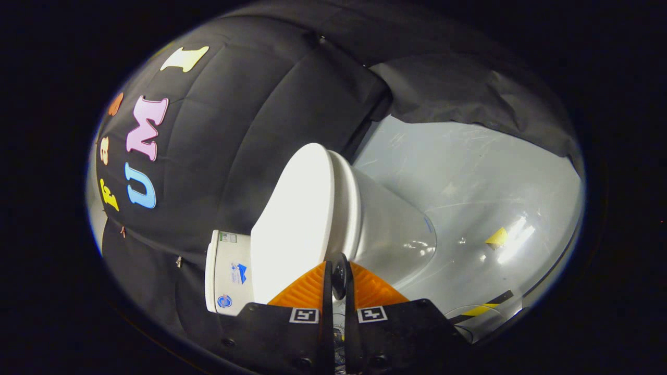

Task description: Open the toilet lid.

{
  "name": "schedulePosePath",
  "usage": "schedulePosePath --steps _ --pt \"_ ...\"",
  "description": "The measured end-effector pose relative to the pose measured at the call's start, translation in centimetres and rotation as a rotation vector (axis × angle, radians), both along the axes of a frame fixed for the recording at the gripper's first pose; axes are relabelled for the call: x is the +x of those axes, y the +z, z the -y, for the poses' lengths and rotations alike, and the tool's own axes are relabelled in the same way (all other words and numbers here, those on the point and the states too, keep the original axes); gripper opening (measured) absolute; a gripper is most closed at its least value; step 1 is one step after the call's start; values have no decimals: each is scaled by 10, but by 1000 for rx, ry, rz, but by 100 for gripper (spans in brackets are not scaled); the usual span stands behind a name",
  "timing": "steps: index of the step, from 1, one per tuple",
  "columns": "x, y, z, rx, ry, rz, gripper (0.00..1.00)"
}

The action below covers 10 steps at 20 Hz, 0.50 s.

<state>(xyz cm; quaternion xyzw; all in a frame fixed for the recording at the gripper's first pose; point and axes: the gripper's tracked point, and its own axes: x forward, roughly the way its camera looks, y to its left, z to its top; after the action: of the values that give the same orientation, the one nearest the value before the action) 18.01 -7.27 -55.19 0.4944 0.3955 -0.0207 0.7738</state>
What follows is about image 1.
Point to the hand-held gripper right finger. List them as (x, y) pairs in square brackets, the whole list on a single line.
[(396, 338)]

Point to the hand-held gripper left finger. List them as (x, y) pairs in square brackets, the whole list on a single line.
[(292, 338)]

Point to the white toilet lid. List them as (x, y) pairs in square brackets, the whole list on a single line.
[(292, 224)]

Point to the white toilet tank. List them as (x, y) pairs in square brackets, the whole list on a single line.
[(229, 291)]

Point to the white toilet seat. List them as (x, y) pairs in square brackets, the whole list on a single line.
[(346, 208)]

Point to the black yellow striped tape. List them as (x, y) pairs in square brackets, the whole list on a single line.
[(482, 308)]

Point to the yellow tape piece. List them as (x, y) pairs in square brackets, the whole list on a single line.
[(496, 237)]

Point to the black backdrop cloth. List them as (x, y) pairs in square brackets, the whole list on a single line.
[(250, 114)]

